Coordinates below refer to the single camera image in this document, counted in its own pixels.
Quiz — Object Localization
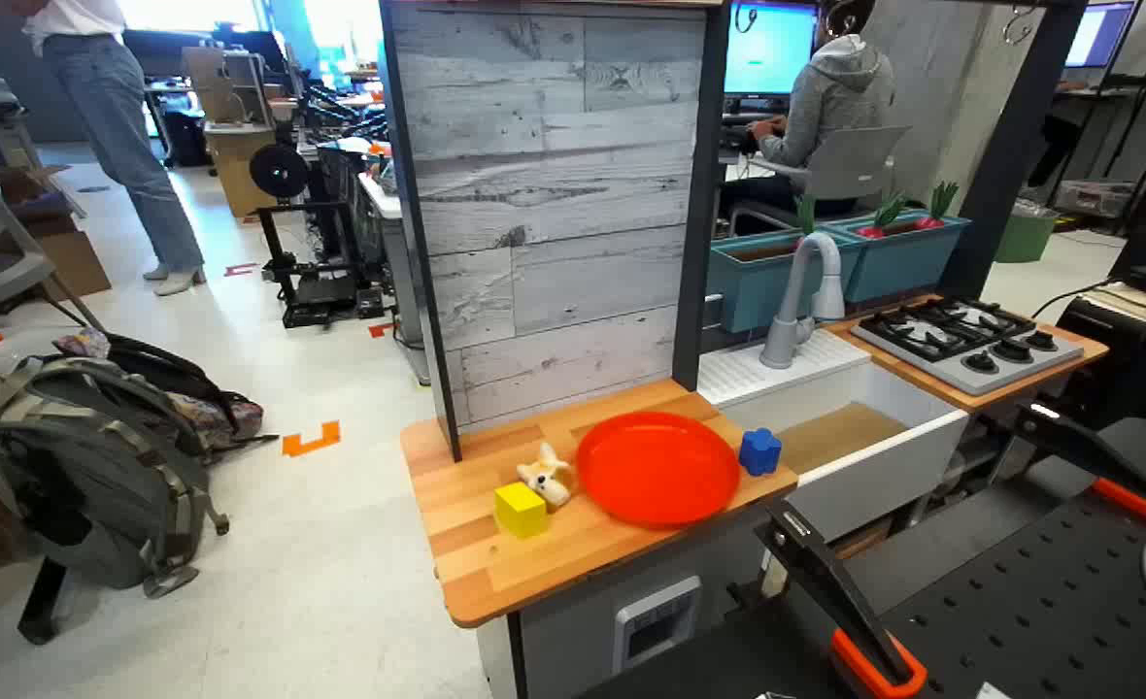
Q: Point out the blue block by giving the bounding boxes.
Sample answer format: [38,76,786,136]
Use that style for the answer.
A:
[737,429,782,479]

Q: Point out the orange plate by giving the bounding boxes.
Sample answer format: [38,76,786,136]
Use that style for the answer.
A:
[576,410,742,527]

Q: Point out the yellow block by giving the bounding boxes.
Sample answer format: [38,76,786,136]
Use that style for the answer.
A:
[493,482,548,540]

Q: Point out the small cream toy figure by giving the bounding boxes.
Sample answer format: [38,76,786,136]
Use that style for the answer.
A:
[518,444,571,510]

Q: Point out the grey wood-pattern back panel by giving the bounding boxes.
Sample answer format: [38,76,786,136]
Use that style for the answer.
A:
[381,0,721,444]

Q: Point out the grey toy faucet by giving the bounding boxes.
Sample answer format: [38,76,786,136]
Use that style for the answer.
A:
[760,234,847,370]

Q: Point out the white toy sink basin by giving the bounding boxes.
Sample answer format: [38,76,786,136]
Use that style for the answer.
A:
[698,329,967,540]

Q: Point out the black wheeled stand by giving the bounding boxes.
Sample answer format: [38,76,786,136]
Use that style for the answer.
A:
[247,142,387,329]

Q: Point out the teal planter box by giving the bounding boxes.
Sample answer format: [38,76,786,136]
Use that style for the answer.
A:
[708,208,967,337]

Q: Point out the seated person in grey hoodie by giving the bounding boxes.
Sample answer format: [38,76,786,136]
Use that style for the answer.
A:
[745,0,897,208]

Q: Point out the computer monitor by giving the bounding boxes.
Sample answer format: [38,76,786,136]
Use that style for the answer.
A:
[721,0,815,96]

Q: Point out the toy stove top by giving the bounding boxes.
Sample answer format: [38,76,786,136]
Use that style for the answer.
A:
[852,300,1081,396]

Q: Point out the left black orange clamp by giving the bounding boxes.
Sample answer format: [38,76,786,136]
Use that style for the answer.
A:
[756,504,929,699]

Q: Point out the black orange clamp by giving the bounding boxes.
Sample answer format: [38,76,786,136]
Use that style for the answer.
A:
[756,504,929,699]
[1004,401,1146,522]

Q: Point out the right black orange clamp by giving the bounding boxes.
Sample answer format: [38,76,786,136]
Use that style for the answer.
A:
[1004,401,1146,522]

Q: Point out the grey camouflage backpack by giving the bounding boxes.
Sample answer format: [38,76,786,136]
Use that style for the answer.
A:
[0,335,267,645]

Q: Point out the black perforated table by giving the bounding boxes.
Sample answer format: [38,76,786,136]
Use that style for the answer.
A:
[583,460,1146,699]

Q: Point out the standing person in jeans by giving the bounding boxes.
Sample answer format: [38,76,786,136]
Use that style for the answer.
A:
[4,0,201,294]

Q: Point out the white drawer front handle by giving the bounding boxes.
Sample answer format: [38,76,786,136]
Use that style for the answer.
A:
[613,575,704,671]

